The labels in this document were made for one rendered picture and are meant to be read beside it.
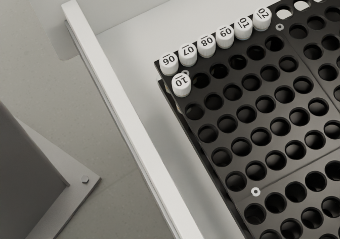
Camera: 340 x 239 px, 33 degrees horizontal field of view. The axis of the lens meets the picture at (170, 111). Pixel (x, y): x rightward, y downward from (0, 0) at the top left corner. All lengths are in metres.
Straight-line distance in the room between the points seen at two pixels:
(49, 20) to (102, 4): 0.04
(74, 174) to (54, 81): 0.25
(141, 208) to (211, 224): 0.88
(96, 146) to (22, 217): 0.25
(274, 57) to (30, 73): 1.12
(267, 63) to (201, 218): 0.12
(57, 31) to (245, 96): 0.16
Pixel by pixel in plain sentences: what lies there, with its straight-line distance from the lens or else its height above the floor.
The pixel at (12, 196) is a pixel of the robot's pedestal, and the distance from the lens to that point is 1.14.
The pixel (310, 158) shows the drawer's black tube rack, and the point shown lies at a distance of 0.37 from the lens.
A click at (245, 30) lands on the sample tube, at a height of 0.91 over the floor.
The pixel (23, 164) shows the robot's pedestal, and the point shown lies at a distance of 1.09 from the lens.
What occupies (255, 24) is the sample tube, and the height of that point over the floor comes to 0.91.
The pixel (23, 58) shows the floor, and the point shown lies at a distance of 1.50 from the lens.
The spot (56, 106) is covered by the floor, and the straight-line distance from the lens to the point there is 1.41.
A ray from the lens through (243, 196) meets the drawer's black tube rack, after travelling 0.36.
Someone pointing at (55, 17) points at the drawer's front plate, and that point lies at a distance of 0.45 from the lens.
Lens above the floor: 1.24
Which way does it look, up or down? 66 degrees down
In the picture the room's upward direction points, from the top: 10 degrees counter-clockwise
